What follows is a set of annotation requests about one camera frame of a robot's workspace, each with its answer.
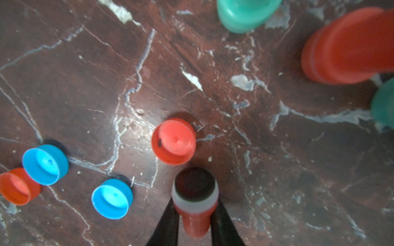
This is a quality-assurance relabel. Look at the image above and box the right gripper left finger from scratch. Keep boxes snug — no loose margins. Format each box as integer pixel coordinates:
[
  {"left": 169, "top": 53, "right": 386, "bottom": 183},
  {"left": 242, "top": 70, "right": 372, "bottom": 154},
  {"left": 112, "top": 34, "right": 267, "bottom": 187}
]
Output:
[{"left": 146, "top": 198, "right": 180, "bottom": 246}]

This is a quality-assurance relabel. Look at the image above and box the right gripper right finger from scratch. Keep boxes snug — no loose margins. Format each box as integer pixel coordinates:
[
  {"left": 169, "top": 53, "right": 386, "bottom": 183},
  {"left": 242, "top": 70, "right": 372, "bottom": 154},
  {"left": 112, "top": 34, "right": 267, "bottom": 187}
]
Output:
[{"left": 210, "top": 199, "right": 245, "bottom": 246}]

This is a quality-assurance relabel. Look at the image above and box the red stamp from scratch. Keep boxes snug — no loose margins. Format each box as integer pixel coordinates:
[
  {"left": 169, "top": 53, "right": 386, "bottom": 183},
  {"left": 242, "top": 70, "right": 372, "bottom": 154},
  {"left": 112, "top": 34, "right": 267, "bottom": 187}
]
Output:
[
  {"left": 171, "top": 167, "right": 219, "bottom": 238},
  {"left": 301, "top": 7, "right": 394, "bottom": 85}
]

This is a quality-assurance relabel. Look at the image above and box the green stamp top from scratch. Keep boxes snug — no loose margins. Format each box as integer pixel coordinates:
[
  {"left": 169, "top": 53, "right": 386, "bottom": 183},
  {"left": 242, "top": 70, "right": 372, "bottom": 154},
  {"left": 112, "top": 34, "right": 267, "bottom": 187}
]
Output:
[{"left": 371, "top": 78, "right": 394, "bottom": 128}]

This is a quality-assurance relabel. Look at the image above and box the green stamp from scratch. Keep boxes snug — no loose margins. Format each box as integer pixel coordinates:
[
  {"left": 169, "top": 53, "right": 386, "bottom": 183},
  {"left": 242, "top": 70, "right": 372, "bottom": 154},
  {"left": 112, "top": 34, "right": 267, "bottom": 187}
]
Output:
[
  {"left": 216, "top": 0, "right": 282, "bottom": 34},
  {"left": 371, "top": 78, "right": 394, "bottom": 128}
]

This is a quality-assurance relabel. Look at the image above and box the blue cap right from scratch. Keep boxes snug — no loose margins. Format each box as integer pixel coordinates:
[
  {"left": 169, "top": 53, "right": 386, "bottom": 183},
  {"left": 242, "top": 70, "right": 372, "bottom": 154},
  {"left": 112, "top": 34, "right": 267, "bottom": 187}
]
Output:
[{"left": 91, "top": 178, "right": 133, "bottom": 220}]

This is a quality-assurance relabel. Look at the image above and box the blue cap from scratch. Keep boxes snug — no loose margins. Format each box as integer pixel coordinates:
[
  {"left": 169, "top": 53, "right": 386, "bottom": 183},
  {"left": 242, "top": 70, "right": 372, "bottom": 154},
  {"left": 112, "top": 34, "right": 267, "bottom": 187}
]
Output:
[
  {"left": 91, "top": 178, "right": 133, "bottom": 220},
  {"left": 22, "top": 145, "right": 69, "bottom": 186}
]

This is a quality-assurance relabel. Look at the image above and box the red cap top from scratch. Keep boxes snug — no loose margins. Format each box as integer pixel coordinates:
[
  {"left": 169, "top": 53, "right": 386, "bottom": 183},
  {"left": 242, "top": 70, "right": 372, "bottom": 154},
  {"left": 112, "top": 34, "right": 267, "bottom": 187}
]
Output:
[{"left": 151, "top": 118, "right": 197, "bottom": 166}]

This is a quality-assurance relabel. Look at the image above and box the red cap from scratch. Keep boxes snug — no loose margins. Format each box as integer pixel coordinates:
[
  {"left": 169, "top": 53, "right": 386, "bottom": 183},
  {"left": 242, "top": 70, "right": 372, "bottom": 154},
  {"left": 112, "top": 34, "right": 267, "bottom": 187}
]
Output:
[
  {"left": 151, "top": 118, "right": 197, "bottom": 166},
  {"left": 1, "top": 168, "right": 41, "bottom": 206}
]

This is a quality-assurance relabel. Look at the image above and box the blue cap left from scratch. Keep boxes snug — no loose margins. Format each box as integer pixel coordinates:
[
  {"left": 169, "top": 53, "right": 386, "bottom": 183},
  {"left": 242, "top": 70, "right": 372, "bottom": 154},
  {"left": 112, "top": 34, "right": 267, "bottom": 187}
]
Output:
[{"left": 22, "top": 145, "right": 69, "bottom": 186}]

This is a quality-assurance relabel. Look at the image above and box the red cap left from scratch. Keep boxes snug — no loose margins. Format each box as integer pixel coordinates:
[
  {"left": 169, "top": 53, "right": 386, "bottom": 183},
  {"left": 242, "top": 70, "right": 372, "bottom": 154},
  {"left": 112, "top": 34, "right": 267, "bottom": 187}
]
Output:
[{"left": 1, "top": 168, "right": 41, "bottom": 206}]

